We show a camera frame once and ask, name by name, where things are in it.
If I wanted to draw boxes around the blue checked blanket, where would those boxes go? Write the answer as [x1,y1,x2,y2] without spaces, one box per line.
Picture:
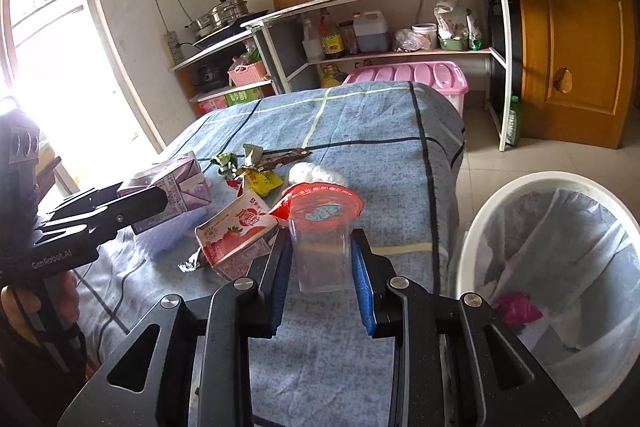
[37,82,467,427]

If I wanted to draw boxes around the plastic jug dark liquid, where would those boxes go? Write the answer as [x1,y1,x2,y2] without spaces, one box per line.
[352,10,391,54]

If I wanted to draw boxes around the pink plastic storage box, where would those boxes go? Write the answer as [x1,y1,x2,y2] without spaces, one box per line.
[342,60,470,116]

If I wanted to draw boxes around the green leafy print wrapper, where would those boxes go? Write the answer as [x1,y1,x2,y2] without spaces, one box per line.
[209,152,239,180]

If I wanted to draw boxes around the dark glass jar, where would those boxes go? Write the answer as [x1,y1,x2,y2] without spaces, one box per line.
[340,20,359,56]

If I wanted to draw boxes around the white round bin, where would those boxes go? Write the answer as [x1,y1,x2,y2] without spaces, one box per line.
[454,172,640,415]

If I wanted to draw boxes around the low white shelf rack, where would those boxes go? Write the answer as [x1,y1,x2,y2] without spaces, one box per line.
[169,27,281,108]

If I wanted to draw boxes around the wooden door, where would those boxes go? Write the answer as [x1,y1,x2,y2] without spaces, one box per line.
[496,0,637,151]

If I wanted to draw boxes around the person's left hand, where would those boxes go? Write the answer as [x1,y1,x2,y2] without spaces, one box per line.
[0,272,80,339]

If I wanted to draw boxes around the black small appliance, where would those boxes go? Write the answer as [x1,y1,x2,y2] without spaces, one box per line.
[192,64,231,90]

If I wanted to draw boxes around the steel steamer pot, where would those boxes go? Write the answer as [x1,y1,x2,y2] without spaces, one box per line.
[184,0,249,33]

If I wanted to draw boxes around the white crumpled tissue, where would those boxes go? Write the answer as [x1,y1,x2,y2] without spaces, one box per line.
[286,161,347,188]

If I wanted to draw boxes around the black induction cooker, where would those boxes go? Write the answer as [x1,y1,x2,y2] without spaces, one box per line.
[192,9,271,48]

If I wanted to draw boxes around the clear plastic bin liner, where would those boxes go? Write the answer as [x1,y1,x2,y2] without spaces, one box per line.
[487,182,640,413]

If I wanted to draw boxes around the white power strip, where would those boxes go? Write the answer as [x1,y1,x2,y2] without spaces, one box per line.
[163,30,182,66]

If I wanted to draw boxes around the yellow oil bottle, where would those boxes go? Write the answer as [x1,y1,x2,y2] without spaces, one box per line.
[320,63,354,89]

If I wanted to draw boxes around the green white packet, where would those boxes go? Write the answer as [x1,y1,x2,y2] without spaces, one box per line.
[467,9,485,52]

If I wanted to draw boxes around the window frame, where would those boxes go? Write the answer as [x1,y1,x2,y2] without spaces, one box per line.
[0,0,168,190]

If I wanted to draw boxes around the clear plastic cup red lid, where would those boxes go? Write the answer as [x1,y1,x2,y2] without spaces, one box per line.
[267,182,365,294]

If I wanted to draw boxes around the purple milk carton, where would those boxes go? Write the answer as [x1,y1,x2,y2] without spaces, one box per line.
[120,151,211,235]

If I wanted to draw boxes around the cooking oil bottle red cap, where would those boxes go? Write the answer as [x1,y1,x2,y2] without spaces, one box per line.
[320,8,346,60]

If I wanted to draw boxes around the white food bag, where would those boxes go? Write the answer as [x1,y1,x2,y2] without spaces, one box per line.
[433,1,474,40]

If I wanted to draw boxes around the pink strawberry milk carton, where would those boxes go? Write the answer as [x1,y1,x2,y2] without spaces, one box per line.
[195,189,281,282]

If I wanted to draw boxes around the pink plastic bag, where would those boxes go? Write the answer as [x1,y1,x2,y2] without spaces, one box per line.
[497,290,544,328]

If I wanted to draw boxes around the pink printed carton box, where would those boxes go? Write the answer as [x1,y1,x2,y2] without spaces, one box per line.
[197,95,226,116]

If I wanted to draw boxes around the green printed carton box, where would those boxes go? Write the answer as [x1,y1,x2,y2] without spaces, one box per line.
[223,86,264,108]

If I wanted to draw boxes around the pink woven basket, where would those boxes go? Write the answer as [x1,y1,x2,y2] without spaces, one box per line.
[228,59,271,88]

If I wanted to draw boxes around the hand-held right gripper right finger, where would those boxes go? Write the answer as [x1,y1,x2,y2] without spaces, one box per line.
[349,229,583,427]

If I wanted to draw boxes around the yellow red snack wrapper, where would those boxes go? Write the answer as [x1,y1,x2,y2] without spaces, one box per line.
[227,167,284,198]

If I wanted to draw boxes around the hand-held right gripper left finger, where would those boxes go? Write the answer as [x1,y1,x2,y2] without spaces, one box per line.
[57,236,293,427]

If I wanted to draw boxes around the white plastic tub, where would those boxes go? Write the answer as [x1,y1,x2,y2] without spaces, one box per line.
[412,23,439,50]

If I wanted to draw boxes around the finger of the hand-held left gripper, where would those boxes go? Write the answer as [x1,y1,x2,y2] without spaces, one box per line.
[32,186,169,249]
[50,183,123,215]

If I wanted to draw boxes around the green glass bottle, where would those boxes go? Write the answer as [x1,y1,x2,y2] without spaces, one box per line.
[504,95,524,148]

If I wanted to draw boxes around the small green basket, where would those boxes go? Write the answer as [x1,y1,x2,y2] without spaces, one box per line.
[438,34,470,52]

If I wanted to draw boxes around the crumpled clear plastic bag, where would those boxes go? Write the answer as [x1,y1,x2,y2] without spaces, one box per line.
[393,28,431,53]

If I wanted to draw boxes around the long brown snack wrapper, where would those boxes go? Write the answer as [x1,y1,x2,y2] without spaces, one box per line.
[256,148,312,170]

